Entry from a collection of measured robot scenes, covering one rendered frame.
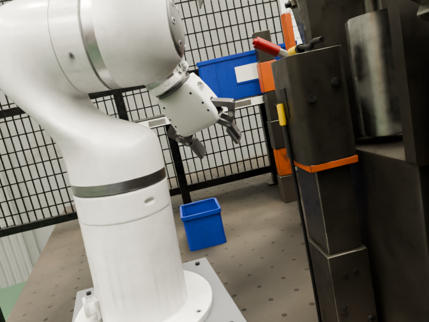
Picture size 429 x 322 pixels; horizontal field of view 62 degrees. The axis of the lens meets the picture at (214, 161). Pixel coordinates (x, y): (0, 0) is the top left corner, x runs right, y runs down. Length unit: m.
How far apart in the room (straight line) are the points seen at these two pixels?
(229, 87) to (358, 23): 0.72
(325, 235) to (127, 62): 0.29
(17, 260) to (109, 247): 2.70
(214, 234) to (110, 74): 0.57
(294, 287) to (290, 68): 0.42
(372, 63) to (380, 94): 0.03
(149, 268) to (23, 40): 0.29
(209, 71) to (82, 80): 0.70
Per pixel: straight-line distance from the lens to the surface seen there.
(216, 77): 1.11
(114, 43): 0.41
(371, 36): 0.43
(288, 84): 0.39
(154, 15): 0.41
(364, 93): 0.43
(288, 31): 0.87
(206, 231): 0.89
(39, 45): 0.44
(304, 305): 0.64
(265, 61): 1.05
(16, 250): 3.12
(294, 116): 0.39
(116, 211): 0.43
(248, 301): 0.67
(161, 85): 0.66
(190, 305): 0.52
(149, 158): 0.44
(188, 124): 0.71
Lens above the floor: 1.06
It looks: 10 degrees down
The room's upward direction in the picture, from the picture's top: 12 degrees counter-clockwise
